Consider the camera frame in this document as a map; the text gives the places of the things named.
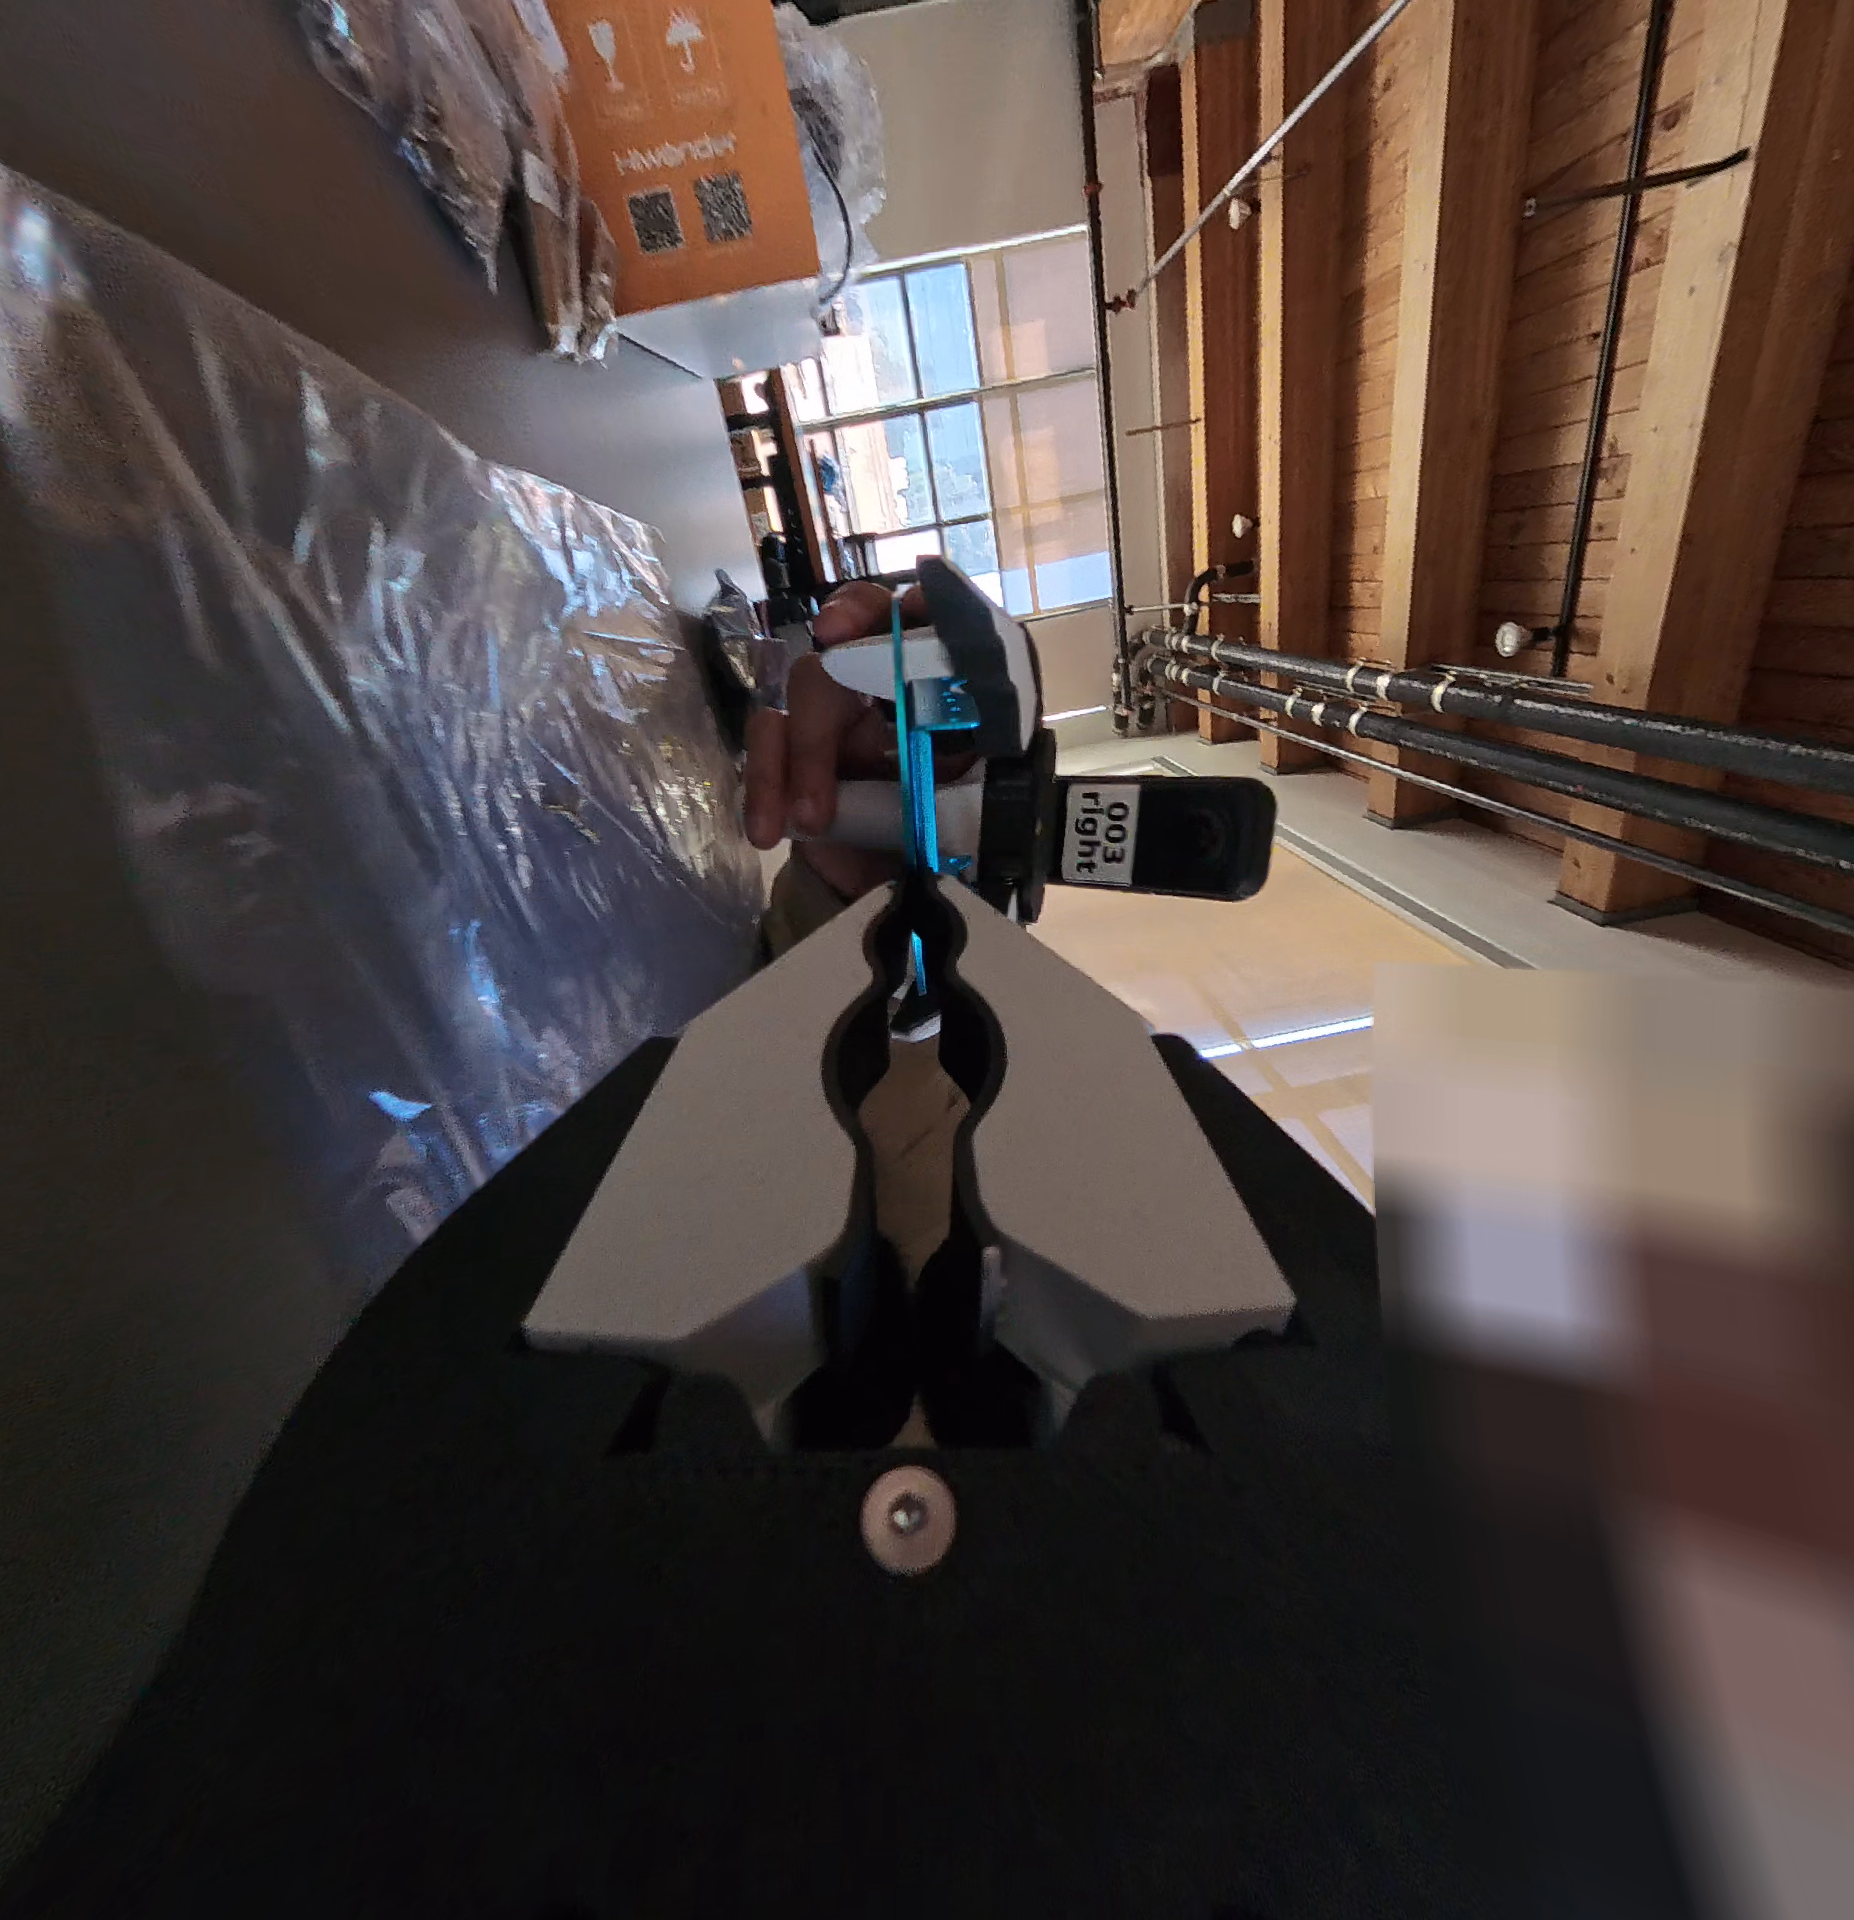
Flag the crumpled dark plastic bag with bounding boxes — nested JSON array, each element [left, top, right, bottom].
[[703, 569, 795, 737]]

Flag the pile of small hardware bags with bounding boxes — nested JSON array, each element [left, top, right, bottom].
[[289, 0, 621, 363]]

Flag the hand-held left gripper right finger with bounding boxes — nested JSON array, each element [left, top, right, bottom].
[[927, 877, 1301, 1419]]

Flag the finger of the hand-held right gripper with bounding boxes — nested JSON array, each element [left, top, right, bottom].
[[836, 777, 991, 852], [919, 558, 1044, 755]]

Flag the person's right hand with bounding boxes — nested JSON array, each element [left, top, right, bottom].
[[747, 583, 930, 903]]

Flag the grid pane window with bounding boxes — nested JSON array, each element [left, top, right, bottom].
[[784, 226, 1118, 617]]

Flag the orange cardboard box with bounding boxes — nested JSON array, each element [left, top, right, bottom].
[[543, 0, 824, 378]]

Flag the black insulated pipe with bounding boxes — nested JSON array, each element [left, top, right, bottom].
[[1143, 626, 1854, 818], [1152, 660, 1854, 888]]

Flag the blue round metal plate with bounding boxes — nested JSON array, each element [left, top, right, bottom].
[[893, 591, 938, 1004]]

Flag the black cable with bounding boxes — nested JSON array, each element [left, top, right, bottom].
[[815, 166, 872, 304]]

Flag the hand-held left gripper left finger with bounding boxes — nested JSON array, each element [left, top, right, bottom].
[[524, 886, 888, 1419]]

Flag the bubble wrap bag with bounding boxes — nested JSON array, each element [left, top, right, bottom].
[[778, 15, 888, 303]]

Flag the clear plastic bag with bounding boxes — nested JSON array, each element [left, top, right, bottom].
[[0, 142, 787, 1277]]

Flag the black table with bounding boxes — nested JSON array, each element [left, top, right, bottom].
[[762, 526, 872, 605]]

